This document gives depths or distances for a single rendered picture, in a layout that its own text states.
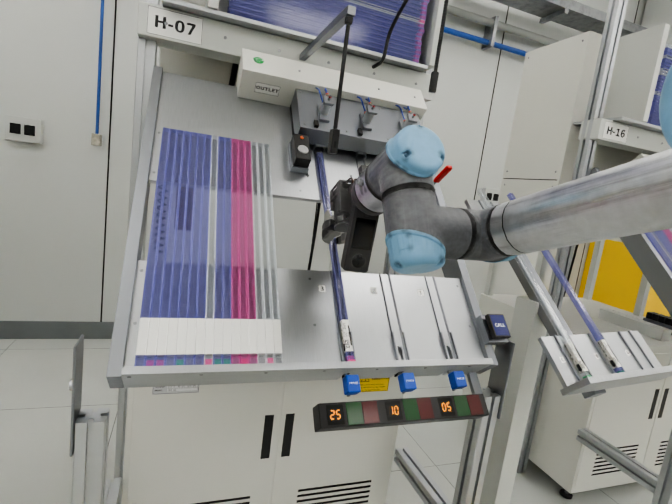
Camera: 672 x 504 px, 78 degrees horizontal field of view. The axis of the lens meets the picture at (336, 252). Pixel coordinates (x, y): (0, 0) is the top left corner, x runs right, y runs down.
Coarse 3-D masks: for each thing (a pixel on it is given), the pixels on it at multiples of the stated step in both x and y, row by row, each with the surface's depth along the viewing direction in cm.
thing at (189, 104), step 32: (160, 96) 93; (192, 96) 96; (224, 96) 100; (160, 128) 88; (192, 128) 91; (224, 128) 94; (256, 128) 98; (288, 128) 102; (288, 160) 96; (352, 160) 103; (288, 192) 91; (320, 192) 94
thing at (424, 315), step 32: (288, 288) 78; (320, 288) 81; (352, 288) 83; (384, 288) 86; (416, 288) 89; (448, 288) 92; (288, 320) 75; (320, 320) 77; (352, 320) 79; (384, 320) 82; (416, 320) 84; (448, 320) 87; (128, 352) 63; (288, 352) 72; (320, 352) 74; (384, 352) 78; (416, 352) 80; (448, 352) 84; (480, 352) 85
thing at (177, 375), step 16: (128, 368) 60; (144, 368) 61; (160, 368) 62; (176, 368) 62; (192, 368) 63; (208, 368) 64; (224, 368) 65; (240, 368) 65; (256, 368) 66; (272, 368) 67; (288, 368) 68; (304, 368) 69; (320, 368) 70; (336, 368) 71; (352, 368) 72; (368, 368) 73; (384, 368) 75; (400, 368) 76; (416, 368) 78; (432, 368) 79; (448, 368) 81; (464, 368) 83; (480, 368) 84; (128, 384) 64; (144, 384) 65; (160, 384) 66; (176, 384) 67; (192, 384) 68; (208, 384) 69
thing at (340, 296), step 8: (320, 160) 98; (320, 168) 96; (320, 176) 95; (320, 184) 95; (328, 192) 93; (328, 200) 92; (328, 208) 91; (336, 248) 85; (336, 256) 84; (336, 264) 83; (336, 272) 82; (336, 280) 81; (336, 288) 81; (336, 296) 80; (344, 296) 80; (344, 304) 79; (344, 312) 78; (352, 352) 74
